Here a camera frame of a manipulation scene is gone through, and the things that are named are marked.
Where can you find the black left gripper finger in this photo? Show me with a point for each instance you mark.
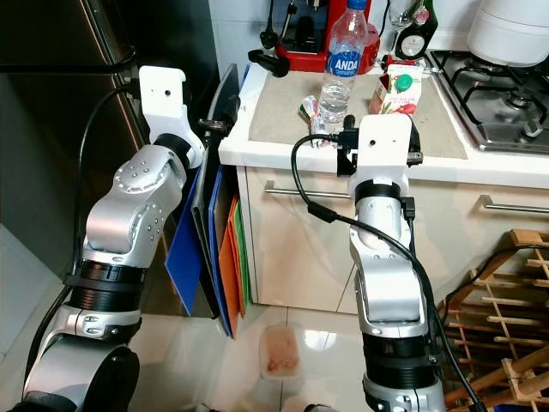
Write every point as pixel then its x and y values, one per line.
pixel 230 107

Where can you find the clear water bottle blue label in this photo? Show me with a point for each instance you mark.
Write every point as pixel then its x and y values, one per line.
pixel 343 60

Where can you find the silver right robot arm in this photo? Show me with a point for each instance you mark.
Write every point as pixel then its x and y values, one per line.
pixel 386 283

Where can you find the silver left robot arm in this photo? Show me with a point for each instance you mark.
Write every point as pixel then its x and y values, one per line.
pixel 137 215

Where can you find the dark grey flat board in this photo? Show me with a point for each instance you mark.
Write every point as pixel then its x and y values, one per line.
pixel 219 81

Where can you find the small printed sachet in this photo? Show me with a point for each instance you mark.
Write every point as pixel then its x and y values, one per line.
pixel 311 110

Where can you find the red coffee machine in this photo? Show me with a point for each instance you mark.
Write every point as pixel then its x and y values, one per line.
pixel 309 47

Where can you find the cream kitchen cabinet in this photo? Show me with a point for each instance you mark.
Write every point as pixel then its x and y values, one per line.
pixel 309 257

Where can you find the orange flat board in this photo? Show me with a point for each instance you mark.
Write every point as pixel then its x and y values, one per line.
pixel 230 257

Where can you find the dark glass bottle white label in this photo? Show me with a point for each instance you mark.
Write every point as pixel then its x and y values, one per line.
pixel 419 34

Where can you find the green flat board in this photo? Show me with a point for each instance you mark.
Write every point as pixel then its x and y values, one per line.
pixel 244 257

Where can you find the steel gas hob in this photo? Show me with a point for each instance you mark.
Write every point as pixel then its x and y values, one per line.
pixel 489 103

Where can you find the white round pot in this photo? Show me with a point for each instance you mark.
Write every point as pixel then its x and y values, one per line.
pixel 510 30

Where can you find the wooden slatted rack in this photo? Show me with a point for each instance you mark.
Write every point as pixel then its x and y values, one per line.
pixel 497 326

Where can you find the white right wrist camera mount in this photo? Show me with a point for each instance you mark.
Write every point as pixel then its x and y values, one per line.
pixel 386 146

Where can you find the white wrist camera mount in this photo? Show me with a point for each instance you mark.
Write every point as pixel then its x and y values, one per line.
pixel 163 99
pixel 386 146

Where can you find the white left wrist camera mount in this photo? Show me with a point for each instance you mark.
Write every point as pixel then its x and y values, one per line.
pixel 163 99

